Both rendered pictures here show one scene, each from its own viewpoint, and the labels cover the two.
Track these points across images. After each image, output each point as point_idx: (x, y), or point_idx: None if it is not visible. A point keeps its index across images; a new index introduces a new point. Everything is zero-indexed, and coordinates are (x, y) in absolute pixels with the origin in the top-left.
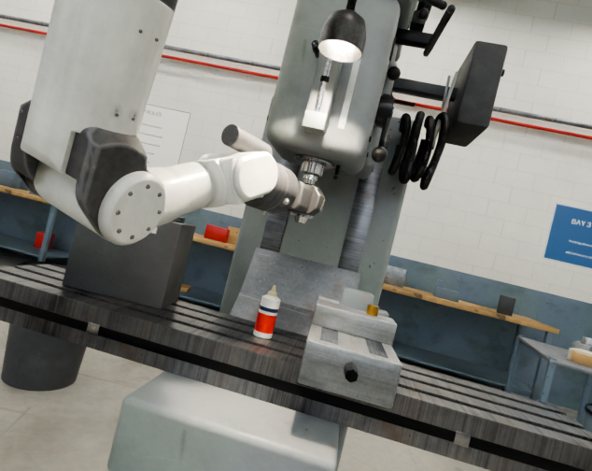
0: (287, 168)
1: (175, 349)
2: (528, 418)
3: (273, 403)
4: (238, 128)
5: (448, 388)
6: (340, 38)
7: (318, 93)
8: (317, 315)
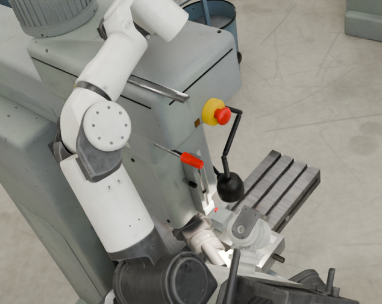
0: (208, 233)
1: None
2: (287, 181)
3: None
4: (225, 263)
5: (258, 198)
6: (242, 196)
7: (205, 198)
8: (232, 247)
